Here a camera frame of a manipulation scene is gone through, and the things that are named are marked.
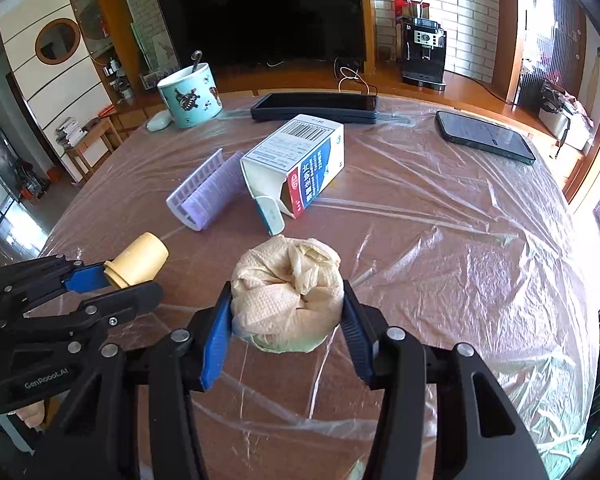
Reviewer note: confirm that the small white oval case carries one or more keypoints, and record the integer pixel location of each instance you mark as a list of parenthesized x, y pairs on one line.
[(159, 121)]

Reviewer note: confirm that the round wooden wall mirror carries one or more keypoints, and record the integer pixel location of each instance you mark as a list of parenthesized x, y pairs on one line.
[(57, 41)]

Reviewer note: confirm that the lavender blister pack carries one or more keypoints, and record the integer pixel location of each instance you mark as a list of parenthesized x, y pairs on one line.
[(205, 193)]

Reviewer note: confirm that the small wooden side table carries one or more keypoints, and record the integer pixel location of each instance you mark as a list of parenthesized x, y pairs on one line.
[(92, 150)]

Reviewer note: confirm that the black television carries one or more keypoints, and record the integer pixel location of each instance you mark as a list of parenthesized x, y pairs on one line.
[(251, 32)]

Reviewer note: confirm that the metal spoon in mug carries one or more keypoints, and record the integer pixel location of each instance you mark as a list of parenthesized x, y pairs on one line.
[(196, 58)]

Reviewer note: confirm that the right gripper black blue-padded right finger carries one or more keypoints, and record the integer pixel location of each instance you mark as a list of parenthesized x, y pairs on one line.
[(479, 432)]

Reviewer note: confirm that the yellow plastic cap bottle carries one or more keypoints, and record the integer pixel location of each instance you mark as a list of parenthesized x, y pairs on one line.
[(140, 262)]

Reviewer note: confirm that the teal patterned mug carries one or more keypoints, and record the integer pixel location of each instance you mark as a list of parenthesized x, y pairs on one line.
[(191, 96)]

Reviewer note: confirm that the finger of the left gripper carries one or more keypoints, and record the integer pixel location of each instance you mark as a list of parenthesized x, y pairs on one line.
[(100, 304), (28, 284)]

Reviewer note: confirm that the beige glove wad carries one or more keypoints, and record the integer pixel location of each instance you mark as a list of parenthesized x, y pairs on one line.
[(287, 295)]

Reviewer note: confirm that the dark blue tray case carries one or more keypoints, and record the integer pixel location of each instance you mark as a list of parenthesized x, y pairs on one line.
[(347, 108)]

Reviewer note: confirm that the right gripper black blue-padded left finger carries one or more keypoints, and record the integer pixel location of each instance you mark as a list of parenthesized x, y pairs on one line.
[(94, 434)]

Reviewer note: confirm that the black coffee machine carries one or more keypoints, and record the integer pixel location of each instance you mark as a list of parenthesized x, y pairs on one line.
[(423, 53)]

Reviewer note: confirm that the black smartphone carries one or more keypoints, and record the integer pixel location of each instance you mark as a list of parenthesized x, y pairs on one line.
[(484, 136)]

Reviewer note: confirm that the white blue naproxen box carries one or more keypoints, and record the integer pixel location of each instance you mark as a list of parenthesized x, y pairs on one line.
[(286, 172)]

